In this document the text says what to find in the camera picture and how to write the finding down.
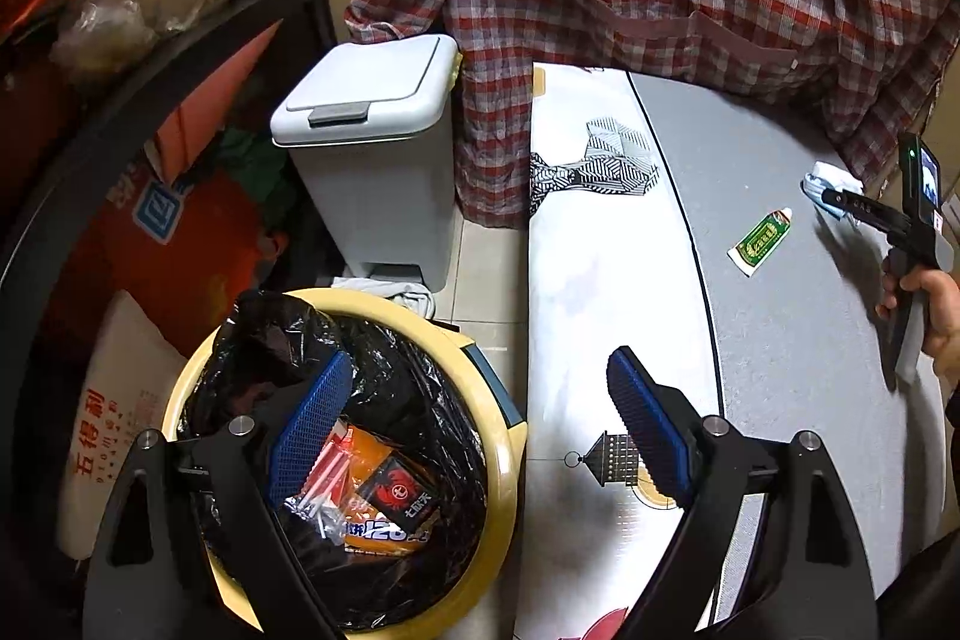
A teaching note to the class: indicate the green ointment tube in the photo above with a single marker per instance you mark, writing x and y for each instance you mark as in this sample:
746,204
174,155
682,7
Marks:
759,241

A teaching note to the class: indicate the black metal shelf unit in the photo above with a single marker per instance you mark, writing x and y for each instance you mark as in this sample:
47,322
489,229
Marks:
150,108

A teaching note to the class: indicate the white lidded pedal bin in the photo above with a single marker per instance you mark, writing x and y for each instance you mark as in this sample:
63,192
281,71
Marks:
375,183

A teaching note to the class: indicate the person's right hand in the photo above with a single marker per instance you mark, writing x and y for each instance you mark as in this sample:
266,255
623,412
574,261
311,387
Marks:
941,321

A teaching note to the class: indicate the green plastic bag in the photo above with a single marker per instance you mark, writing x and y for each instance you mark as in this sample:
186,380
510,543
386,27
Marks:
255,168

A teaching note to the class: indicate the orange snack packet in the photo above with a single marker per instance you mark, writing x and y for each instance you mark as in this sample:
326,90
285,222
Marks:
367,452

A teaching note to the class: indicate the white printed rice sack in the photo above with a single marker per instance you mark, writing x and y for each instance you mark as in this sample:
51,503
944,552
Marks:
112,415

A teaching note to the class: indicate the red white straw pack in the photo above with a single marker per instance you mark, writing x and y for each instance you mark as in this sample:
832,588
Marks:
326,482

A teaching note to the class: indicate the black packet with red emblem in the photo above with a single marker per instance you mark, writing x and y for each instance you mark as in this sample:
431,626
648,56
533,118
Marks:
401,494

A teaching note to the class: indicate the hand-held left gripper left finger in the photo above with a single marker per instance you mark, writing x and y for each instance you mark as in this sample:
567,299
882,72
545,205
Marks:
311,434

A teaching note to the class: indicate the orange sack with blue label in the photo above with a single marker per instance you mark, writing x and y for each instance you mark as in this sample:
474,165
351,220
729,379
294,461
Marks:
210,280

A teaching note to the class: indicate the round cream trash can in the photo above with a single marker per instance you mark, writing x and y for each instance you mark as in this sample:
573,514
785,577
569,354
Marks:
495,460

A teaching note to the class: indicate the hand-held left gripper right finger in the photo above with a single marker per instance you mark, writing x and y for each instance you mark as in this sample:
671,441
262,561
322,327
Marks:
646,434

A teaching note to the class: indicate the white tissue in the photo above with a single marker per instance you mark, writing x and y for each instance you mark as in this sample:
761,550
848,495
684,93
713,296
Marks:
829,175

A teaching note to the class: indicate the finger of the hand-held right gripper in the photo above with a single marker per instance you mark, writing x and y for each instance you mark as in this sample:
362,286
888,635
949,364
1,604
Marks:
859,209

